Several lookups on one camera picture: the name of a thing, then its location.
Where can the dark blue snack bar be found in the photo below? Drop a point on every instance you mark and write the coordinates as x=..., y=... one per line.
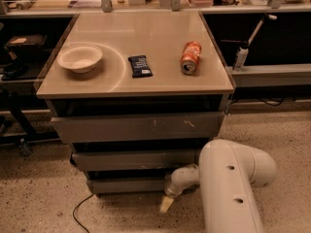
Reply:
x=139, y=66

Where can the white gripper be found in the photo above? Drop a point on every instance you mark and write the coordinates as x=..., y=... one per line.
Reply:
x=172, y=187

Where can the grey top drawer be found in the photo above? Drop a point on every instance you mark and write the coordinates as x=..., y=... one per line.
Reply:
x=84, y=129

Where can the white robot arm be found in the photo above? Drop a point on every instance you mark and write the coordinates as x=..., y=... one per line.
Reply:
x=226, y=173

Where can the white bowl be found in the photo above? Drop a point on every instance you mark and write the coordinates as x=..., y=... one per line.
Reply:
x=80, y=58

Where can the grey drawer cabinet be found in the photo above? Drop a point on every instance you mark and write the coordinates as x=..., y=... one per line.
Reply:
x=110, y=90

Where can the orange soda can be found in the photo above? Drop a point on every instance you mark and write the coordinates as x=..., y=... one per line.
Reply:
x=190, y=57

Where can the grey drawer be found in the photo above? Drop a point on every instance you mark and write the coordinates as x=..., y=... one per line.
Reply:
x=125, y=185
x=134, y=160
x=84, y=129

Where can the grey bottom drawer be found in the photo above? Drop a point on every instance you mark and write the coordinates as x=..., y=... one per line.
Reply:
x=125, y=185

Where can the grey middle drawer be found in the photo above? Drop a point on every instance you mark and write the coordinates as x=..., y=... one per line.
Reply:
x=134, y=160

